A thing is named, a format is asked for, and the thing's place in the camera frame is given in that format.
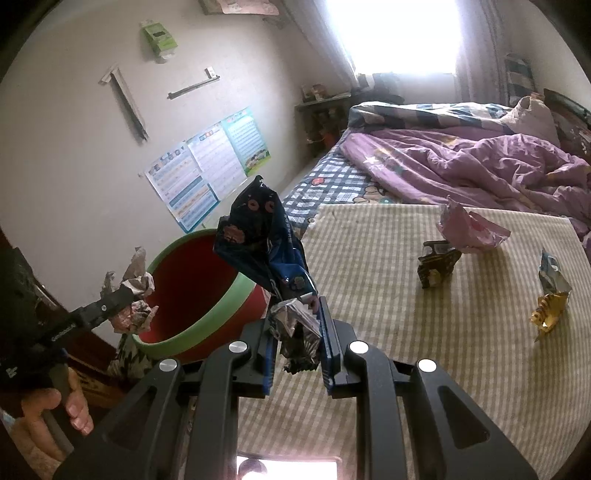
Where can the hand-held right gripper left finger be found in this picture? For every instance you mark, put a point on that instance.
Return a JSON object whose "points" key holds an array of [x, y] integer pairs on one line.
{"points": [[268, 369]]}

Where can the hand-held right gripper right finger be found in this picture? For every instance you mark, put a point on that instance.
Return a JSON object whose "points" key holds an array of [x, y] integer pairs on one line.
{"points": [[328, 341]]}

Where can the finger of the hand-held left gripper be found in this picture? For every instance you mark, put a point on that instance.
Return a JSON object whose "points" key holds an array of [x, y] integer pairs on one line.
{"points": [[104, 308]]}

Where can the brown white paper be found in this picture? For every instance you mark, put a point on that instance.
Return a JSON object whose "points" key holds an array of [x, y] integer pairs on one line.
{"points": [[138, 281]]}

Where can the red bucket with green rim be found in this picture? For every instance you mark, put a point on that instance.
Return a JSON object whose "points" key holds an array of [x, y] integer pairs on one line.
{"points": [[194, 286]]}

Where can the dark blue snack bag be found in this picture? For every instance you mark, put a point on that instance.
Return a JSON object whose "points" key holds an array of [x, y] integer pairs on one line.
{"points": [[258, 230]]}

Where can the person's left hand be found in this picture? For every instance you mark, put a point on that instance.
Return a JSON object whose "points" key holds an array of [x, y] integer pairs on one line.
{"points": [[39, 406]]}

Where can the beige checked mat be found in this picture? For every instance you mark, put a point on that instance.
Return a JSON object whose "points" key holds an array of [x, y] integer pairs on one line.
{"points": [[392, 323]]}

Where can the dark gold snack wrapper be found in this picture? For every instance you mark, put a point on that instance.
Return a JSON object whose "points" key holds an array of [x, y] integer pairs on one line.
{"points": [[436, 267]]}

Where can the plaid bed sheet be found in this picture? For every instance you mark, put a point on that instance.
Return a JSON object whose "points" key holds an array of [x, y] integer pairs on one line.
{"points": [[332, 184]]}

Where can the pink crumpled wrapper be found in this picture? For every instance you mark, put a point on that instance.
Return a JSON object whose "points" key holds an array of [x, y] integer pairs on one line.
{"points": [[471, 230]]}

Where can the purple duvet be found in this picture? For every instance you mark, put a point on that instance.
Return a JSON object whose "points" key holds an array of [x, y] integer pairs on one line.
{"points": [[461, 170]]}

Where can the gold crumpled wrapper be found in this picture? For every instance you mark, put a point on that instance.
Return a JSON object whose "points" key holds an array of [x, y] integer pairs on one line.
{"points": [[549, 314]]}

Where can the small cluttered desk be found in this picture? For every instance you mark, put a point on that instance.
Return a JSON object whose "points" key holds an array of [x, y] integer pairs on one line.
{"points": [[323, 115]]}

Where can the blue silver wrapper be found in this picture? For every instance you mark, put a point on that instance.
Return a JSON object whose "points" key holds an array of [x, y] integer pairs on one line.
{"points": [[551, 274]]}

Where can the blue plaid quilt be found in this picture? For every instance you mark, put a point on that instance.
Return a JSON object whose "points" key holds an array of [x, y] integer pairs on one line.
{"points": [[415, 115]]}

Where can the dark clothes pile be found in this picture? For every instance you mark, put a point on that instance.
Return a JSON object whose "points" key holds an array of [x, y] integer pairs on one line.
{"points": [[385, 87]]}

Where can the white pillow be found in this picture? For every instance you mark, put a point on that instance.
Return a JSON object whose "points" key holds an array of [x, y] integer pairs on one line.
{"points": [[531, 120]]}

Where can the beige curtain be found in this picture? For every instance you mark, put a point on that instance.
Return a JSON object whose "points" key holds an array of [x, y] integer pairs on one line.
{"points": [[323, 37], [482, 50]]}

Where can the bright window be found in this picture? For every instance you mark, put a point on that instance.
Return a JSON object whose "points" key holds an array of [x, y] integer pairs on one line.
{"points": [[397, 37]]}

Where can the blue plaid cushion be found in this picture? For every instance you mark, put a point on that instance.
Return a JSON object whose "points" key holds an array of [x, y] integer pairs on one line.
{"points": [[519, 78]]}

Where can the dark wooden headboard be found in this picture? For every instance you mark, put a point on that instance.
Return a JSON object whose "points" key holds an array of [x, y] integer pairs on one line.
{"points": [[572, 120]]}

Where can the blue wall poster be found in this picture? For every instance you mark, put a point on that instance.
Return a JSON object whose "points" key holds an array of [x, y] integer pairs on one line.
{"points": [[182, 189]]}

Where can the white wall poster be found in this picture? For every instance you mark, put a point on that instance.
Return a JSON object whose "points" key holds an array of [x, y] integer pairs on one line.
{"points": [[217, 161]]}

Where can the long metal wall bracket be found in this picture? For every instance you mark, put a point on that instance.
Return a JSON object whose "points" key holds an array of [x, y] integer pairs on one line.
{"points": [[127, 106]]}

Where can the green wall poster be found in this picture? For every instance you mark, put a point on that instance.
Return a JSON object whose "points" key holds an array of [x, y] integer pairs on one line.
{"points": [[247, 141]]}

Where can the short metal wall rail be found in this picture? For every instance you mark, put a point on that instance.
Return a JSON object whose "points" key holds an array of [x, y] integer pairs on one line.
{"points": [[194, 85]]}

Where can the green box on wall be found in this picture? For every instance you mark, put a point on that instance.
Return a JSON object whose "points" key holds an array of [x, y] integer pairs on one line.
{"points": [[159, 39]]}

